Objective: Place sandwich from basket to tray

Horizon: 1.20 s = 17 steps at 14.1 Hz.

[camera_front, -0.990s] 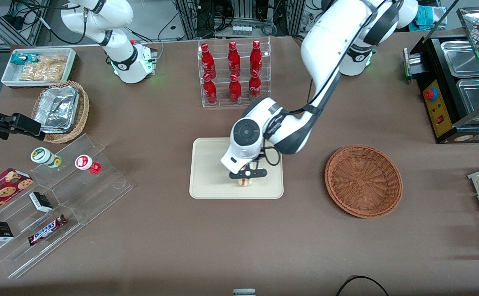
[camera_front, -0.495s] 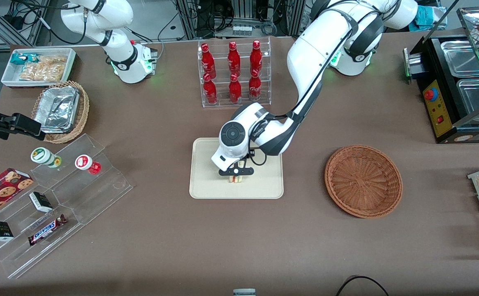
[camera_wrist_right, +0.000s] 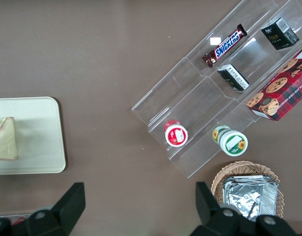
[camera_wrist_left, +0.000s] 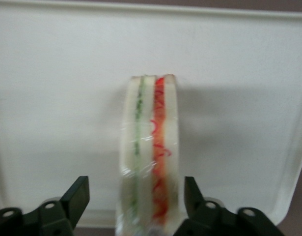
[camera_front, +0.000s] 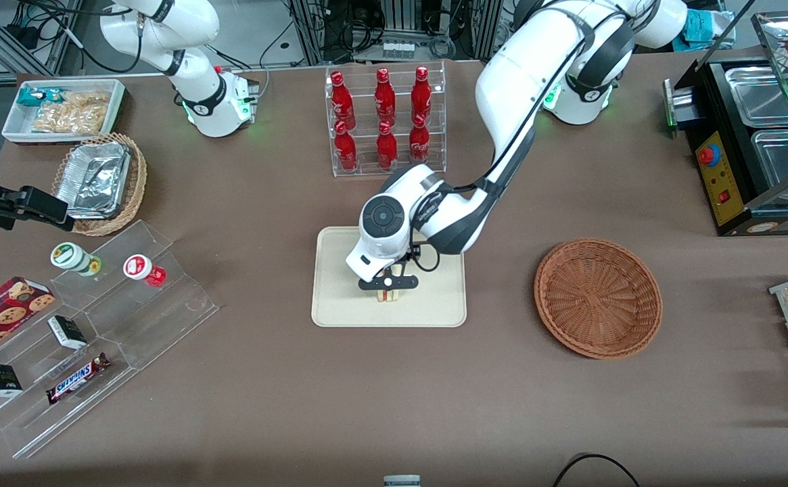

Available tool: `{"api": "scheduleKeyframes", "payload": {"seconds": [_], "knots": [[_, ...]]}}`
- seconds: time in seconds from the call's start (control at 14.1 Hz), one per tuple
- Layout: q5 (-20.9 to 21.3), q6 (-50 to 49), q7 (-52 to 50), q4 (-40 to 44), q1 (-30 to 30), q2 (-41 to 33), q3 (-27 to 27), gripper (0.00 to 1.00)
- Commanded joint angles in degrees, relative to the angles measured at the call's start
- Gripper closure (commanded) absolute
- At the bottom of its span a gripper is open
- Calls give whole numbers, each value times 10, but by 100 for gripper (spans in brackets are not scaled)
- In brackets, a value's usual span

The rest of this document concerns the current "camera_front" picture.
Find beige plastic serving tray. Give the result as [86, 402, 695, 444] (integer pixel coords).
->
[311, 226, 467, 329]

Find light oval wicker basket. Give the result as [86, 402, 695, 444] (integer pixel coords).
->
[51, 132, 148, 237]

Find brown round wicker basket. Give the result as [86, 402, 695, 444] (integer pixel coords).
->
[534, 238, 664, 360]

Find stacked aluminium foil containers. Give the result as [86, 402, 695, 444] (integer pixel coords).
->
[55, 141, 132, 221]

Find green lid white cup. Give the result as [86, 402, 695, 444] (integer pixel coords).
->
[50, 241, 102, 277]

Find white rectangular snack bin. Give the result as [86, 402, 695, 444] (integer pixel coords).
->
[1, 78, 127, 145]

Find clear bag of crackers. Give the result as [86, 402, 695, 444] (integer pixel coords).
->
[32, 91, 112, 135]

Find red lid white cup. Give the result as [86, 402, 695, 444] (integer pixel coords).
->
[123, 254, 167, 287]

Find green snack packet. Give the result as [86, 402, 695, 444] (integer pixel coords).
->
[16, 87, 68, 109]

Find small black carton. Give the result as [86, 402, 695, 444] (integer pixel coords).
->
[0, 363, 24, 397]
[47, 315, 89, 350]

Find red cola bottle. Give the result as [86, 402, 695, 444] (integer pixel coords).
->
[329, 71, 356, 129]
[333, 122, 359, 172]
[374, 68, 396, 126]
[409, 115, 431, 166]
[376, 122, 399, 170]
[411, 66, 433, 122]

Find clear acrylic stepped display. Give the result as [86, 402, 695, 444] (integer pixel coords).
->
[0, 220, 220, 461]

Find Snickers chocolate bar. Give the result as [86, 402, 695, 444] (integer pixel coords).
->
[45, 352, 111, 405]

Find clear acrylic bottle rack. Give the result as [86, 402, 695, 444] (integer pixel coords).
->
[325, 61, 447, 179]

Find grey box with green light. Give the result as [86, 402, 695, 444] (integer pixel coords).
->
[662, 74, 700, 129]

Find black food warmer cabinet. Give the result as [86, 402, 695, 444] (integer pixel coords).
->
[664, 12, 788, 237]

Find teal plastic bag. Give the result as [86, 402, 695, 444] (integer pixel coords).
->
[681, 10, 734, 51]

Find black floor cable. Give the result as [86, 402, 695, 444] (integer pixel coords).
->
[553, 453, 641, 487]

